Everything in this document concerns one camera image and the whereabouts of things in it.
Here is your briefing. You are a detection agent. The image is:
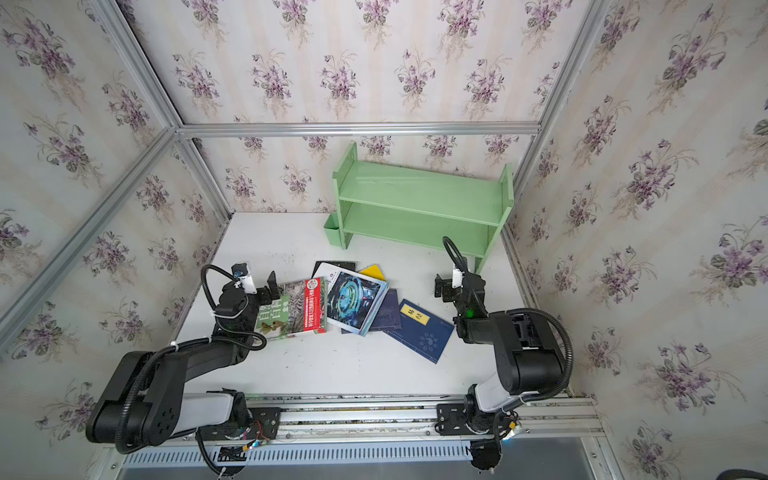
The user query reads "green red plant book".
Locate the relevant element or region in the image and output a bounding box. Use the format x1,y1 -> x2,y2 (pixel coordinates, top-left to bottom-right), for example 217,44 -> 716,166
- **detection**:
256,277 -> 327,341

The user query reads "white blue swirl magazine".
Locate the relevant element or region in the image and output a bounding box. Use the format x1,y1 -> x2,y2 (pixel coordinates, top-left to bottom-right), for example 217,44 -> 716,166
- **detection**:
314,262 -> 389,336

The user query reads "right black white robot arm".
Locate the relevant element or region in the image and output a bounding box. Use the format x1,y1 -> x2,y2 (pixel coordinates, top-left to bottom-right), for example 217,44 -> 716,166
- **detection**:
434,236 -> 575,435

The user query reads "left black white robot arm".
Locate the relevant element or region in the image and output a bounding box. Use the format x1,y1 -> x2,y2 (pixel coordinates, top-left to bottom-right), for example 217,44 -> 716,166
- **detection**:
85,263 -> 280,454

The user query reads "blue thin booklet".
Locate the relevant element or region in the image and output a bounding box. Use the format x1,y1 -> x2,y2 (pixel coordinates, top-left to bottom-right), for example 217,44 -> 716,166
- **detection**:
385,299 -> 455,364

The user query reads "dark blue hardcover book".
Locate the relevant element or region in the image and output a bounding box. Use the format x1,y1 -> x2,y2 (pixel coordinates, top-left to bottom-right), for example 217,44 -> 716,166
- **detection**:
328,284 -> 401,336

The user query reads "yellow cartoon book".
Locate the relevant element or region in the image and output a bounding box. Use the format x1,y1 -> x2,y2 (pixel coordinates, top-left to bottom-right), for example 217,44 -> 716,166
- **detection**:
359,264 -> 386,281

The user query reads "green wooden bookshelf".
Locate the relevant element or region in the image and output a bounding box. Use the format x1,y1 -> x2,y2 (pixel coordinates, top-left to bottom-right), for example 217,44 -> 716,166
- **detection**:
324,141 -> 514,273

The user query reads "black book gold title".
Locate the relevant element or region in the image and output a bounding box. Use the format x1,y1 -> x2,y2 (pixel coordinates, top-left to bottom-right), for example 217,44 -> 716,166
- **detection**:
313,261 -> 356,274

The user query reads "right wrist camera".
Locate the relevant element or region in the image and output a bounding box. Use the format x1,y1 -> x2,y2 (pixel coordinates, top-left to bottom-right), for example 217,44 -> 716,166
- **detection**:
451,268 -> 464,289

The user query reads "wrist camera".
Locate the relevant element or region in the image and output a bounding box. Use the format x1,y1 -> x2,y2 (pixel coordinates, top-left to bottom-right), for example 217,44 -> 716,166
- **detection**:
451,268 -> 464,289
231,262 -> 257,295

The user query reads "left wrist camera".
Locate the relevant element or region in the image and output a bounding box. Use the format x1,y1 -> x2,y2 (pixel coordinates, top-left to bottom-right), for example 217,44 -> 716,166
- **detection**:
231,262 -> 257,295

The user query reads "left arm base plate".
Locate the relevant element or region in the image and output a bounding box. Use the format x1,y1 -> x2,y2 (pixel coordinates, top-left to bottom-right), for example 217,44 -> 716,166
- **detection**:
200,407 -> 282,442

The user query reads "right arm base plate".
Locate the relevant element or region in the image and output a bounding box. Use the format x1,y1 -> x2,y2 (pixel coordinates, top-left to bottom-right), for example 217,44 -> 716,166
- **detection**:
434,402 -> 479,436

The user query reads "aluminium mounting rail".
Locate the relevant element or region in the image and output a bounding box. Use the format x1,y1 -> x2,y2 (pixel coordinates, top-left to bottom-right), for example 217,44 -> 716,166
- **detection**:
104,393 -> 605,448

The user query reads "white slotted cable duct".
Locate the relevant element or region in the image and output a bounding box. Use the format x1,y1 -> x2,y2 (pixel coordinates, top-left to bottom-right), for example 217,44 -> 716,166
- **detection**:
123,440 -> 471,470

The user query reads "aluminium frame horizontal bar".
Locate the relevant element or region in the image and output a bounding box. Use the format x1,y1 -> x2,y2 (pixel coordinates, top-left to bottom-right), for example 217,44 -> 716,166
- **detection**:
176,121 -> 541,138

